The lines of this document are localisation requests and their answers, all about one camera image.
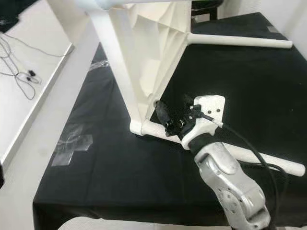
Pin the black tablecloth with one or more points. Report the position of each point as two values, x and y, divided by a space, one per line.
124 187

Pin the black round stool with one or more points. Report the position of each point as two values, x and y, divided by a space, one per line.
206 9

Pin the clear tape strip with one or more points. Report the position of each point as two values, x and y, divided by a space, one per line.
98 64
72 144
272 29

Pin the cream plastic table top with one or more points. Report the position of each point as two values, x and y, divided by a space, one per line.
153 52

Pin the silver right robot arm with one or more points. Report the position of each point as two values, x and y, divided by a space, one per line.
230 187

